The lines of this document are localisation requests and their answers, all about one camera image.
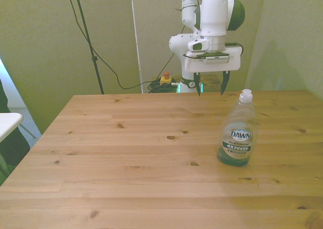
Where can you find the white side table top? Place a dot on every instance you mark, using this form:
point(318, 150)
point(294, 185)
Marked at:
point(8, 124)

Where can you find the clear Dawn dish soap bottle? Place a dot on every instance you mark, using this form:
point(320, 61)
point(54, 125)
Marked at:
point(236, 135)

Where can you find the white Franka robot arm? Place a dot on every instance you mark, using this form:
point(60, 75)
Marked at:
point(214, 14)

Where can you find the white vertical wall strip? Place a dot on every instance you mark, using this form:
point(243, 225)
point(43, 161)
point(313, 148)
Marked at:
point(136, 37)

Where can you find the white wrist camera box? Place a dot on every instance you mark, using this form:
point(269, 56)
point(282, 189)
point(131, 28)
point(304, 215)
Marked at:
point(198, 45)

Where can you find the black tripod stand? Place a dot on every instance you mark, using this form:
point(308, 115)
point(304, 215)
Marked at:
point(87, 37)

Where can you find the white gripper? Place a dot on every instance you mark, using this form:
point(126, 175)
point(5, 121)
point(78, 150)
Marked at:
point(214, 64)

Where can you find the yellow emergency stop button box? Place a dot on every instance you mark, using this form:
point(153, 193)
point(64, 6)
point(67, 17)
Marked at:
point(166, 79)

